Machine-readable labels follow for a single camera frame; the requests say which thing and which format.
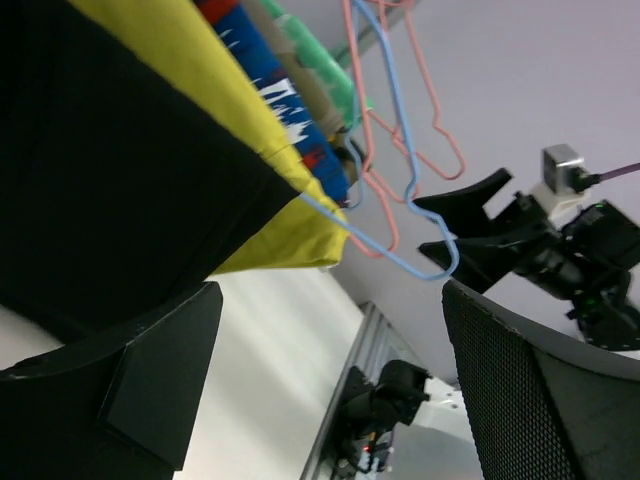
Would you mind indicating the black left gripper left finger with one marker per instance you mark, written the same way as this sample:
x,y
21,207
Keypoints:
x,y
120,404

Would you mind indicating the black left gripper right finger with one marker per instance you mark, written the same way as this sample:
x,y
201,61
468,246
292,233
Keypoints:
x,y
540,404

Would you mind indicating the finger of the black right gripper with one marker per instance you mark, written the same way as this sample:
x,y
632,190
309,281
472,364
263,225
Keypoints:
x,y
463,209
486,261

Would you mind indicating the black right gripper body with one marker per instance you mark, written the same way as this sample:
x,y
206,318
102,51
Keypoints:
x,y
556,270

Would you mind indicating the light blue wire hanger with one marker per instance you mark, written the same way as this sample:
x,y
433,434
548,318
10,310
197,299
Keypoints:
x,y
384,170

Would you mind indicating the black trousers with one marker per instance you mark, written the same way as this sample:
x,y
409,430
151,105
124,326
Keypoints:
x,y
117,191

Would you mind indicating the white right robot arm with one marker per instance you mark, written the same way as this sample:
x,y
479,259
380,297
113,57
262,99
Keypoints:
x,y
609,241

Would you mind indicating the pink hanger under green trousers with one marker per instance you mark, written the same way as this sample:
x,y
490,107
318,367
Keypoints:
x,y
405,8

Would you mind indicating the pink hanger under camouflage shorts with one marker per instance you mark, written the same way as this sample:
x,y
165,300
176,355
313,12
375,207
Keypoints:
x,y
406,139

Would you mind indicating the green tie-dye trousers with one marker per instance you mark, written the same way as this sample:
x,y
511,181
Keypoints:
x,y
336,81

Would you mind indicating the yellow-green trousers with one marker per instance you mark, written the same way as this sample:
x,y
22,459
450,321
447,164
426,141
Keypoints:
x,y
176,40

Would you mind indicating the camouflage shorts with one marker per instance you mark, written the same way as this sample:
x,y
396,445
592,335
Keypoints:
x,y
312,93

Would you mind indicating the blue patterned shorts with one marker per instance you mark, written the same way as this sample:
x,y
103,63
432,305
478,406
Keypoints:
x,y
232,24

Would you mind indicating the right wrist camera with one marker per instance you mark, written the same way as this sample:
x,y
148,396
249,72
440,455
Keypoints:
x,y
564,184

